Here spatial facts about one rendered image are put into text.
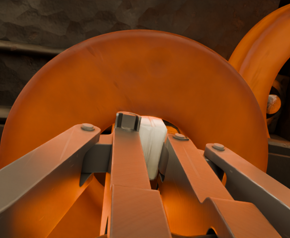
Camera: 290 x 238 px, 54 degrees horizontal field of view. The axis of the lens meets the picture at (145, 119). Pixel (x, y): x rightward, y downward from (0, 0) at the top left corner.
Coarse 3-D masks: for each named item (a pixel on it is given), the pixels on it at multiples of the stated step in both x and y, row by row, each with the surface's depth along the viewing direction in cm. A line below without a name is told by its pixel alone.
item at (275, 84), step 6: (276, 78) 35; (282, 78) 35; (288, 78) 35; (276, 84) 35; (282, 84) 35; (288, 84) 36; (282, 90) 35; (282, 96) 36; (282, 102) 36; (282, 108) 36; (276, 114) 36; (270, 120) 36; (276, 120) 36; (270, 126) 36; (270, 132) 37
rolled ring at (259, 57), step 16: (272, 16) 23; (288, 16) 22; (256, 32) 23; (272, 32) 22; (288, 32) 22; (240, 48) 24; (256, 48) 22; (272, 48) 22; (288, 48) 23; (240, 64) 23; (256, 64) 23; (272, 64) 23; (256, 80) 23; (272, 80) 23; (256, 96) 23
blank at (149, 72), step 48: (96, 48) 14; (144, 48) 14; (192, 48) 15; (48, 96) 14; (96, 96) 15; (144, 96) 15; (192, 96) 15; (240, 96) 16; (0, 144) 15; (240, 144) 16; (96, 192) 17
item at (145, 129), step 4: (144, 116) 16; (144, 120) 15; (148, 120) 15; (140, 124) 14; (144, 124) 14; (148, 124) 14; (140, 128) 14; (144, 128) 14; (148, 128) 14; (140, 132) 14; (144, 132) 14; (148, 132) 14; (140, 136) 14; (144, 136) 14; (148, 136) 14; (144, 140) 14; (148, 140) 15; (144, 144) 14; (148, 144) 15; (144, 148) 14; (144, 152) 15; (144, 156) 15
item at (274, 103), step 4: (272, 88) 34; (272, 92) 34; (276, 92) 34; (272, 96) 33; (276, 96) 33; (280, 96) 34; (268, 100) 33; (272, 100) 34; (276, 100) 34; (280, 100) 34; (268, 104) 34; (272, 104) 34; (276, 104) 34; (280, 104) 34; (268, 108) 34; (272, 108) 34; (276, 108) 34; (268, 112) 34; (272, 112) 34; (276, 112) 34; (268, 116) 35; (272, 116) 35
